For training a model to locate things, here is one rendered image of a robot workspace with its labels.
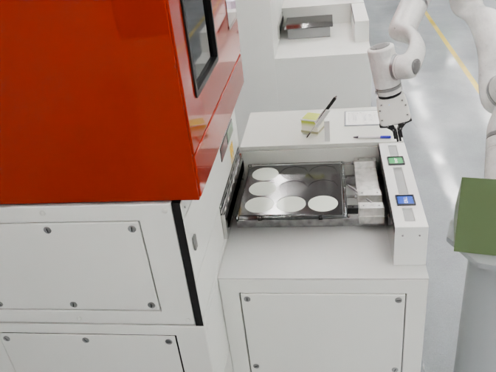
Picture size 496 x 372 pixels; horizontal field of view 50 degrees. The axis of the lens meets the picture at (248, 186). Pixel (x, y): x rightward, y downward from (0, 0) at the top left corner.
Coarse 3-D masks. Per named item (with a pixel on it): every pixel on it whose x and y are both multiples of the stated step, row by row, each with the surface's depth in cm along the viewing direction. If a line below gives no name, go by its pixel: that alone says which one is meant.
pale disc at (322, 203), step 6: (312, 198) 184; (318, 198) 184; (324, 198) 183; (330, 198) 183; (312, 204) 180; (318, 204) 180; (324, 204) 180; (330, 204) 179; (336, 204) 179; (318, 210) 177; (324, 210) 177
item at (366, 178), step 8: (360, 168) 202; (368, 168) 202; (360, 176) 197; (368, 176) 197; (376, 176) 196; (360, 184) 193; (368, 184) 192; (376, 184) 192; (360, 216) 175; (368, 216) 175; (376, 216) 174; (384, 216) 174
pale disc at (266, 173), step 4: (260, 168) 206; (264, 168) 206; (268, 168) 206; (272, 168) 205; (256, 172) 204; (260, 172) 204; (264, 172) 204; (268, 172) 203; (272, 172) 203; (276, 172) 203; (252, 176) 201; (256, 176) 201; (260, 176) 201; (264, 176) 201; (268, 176) 200; (272, 176) 200; (264, 180) 198
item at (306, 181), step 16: (288, 176) 199; (304, 176) 197; (320, 176) 196; (336, 176) 195; (288, 192) 189; (304, 192) 188; (320, 192) 187; (336, 192) 186; (240, 208) 183; (272, 208) 181; (304, 208) 179; (336, 208) 177
